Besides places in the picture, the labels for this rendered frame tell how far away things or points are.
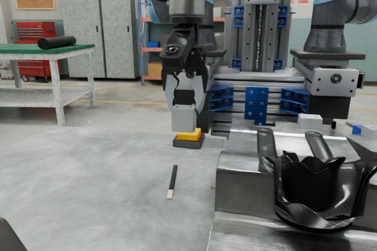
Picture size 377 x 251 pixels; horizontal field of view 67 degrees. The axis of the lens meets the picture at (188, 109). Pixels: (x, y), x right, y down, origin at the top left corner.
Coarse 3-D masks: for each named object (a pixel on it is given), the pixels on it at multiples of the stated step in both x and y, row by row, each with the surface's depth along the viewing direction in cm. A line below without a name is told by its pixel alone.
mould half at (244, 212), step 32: (256, 128) 69; (288, 128) 69; (224, 160) 43; (256, 160) 43; (352, 160) 54; (224, 192) 41; (256, 192) 40; (224, 224) 40; (256, 224) 40; (288, 224) 40; (352, 224) 38
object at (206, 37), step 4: (200, 28) 112; (204, 28) 112; (208, 28) 113; (212, 28) 115; (200, 32) 112; (204, 32) 113; (208, 32) 114; (212, 32) 115; (200, 36) 112; (204, 36) 113; (208, 36) 114; (212, 36) 115; (200, 40) 112; (204, 40) 113; (208, 40) 114; (212, 40) 115; (200, 44) 112; (204, 44) 112; (208, 44) 113; (212, 44) 114; (216, 44) 117; (208, 48) 113; (212, 48) 115; (216, 48) 117
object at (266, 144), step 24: (264, 144) 63; (312, 144) 62; (288, 168) 42; (312, 168) 39; (336, 168) 39; (360, 168) 42; (288, 192) 42; (312, 192) 40; (336, 192) 42; (360, 192) 37; (288, 216) 38; (312, 216) 36; (336, 216) 37; (360, 216) 36
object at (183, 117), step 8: (176, 104) 65; (192, 104) 74; (176, 112) 62; (184, 112) 62; (192, 112) 61; (176, 120) 63; (184, 120) 62; (192, 120) 62; (176, 128) 63; (184, 128) 63; (192, 128) 62
